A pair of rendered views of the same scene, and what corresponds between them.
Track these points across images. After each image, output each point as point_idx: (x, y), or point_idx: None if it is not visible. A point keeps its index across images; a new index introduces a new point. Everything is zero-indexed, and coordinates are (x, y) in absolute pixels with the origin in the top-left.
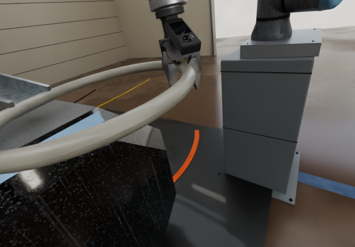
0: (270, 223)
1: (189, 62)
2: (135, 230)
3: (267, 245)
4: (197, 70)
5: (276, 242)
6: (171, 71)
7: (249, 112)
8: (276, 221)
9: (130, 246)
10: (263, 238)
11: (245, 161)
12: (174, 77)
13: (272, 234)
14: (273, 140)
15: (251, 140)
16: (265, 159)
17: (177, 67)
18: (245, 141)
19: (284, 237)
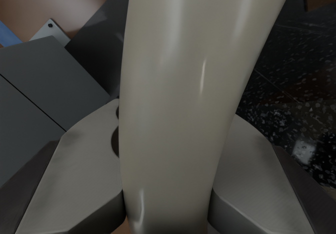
0: (91, 12)
1: (104, 203)
2: (273, 28)
3: None
4: (77, 140)
5: None
6: (267, 179)
7: (13, 134)
8: (84, 11)
9: (281, 17)
10: None
11: (75, 87)
12: (237, 145)
13: (96, 0)
14: (11, 78)
15: (46, 100)
16: (45, 71)
17: (216, 190)
18: (56, 104)
19: None
